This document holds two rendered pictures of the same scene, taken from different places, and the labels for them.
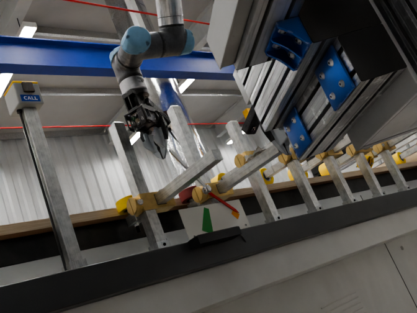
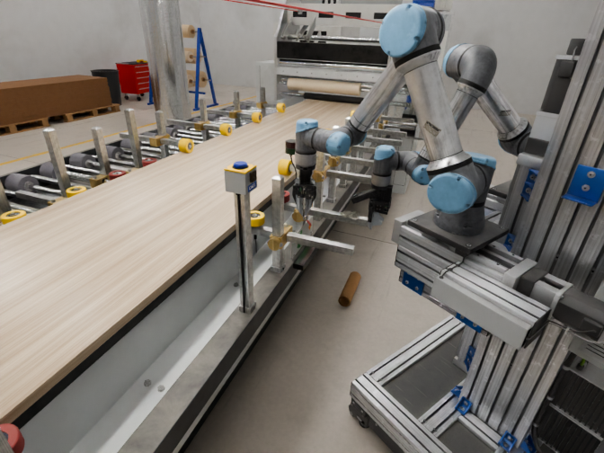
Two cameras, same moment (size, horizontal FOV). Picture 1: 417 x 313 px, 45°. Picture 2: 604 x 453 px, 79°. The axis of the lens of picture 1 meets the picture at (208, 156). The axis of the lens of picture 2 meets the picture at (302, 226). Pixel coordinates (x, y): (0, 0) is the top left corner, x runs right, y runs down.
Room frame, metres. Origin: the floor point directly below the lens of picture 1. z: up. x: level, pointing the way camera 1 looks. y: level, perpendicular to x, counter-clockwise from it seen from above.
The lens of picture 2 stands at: (0.21, 0.62, 1.57)
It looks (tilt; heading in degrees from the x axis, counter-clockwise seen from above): 28 degrees down; 337
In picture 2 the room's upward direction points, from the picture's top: 2 degrees clockwise
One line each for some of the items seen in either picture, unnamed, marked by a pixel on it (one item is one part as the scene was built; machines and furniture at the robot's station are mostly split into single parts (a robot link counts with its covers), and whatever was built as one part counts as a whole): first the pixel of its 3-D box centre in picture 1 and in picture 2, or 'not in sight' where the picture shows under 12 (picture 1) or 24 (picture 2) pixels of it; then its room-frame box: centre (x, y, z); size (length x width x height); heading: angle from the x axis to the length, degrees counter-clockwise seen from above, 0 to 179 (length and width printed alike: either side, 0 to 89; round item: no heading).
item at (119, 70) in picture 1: (126, 66); (306, 136); (1.35, 0.13, 1.25); 0.09 x 0.08 x 0.11; 30
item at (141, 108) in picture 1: (141, 112); (305, 181); (1.34, 0.13, 1.09); 0.09 x 0.08 x 0.12; 157
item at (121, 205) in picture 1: (133, 215); (254, 226); (1.49, 0.28, 0.85); 0.08 x 0.08 x 0.11
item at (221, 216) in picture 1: (216, 218); (303, 235); (1.53, 0.05, 0.75); 0.26 x 0.01 x 0.10; 137
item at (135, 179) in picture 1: (141, 195); (278, 234); (1.38, 0.22, 0.87); 0.03 x 0.03 x 0.48; 47
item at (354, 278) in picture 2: not in sight; (350, 288); (1.91, -0.48, 0.04); 0.30 x 0.08 x 0.08; 137
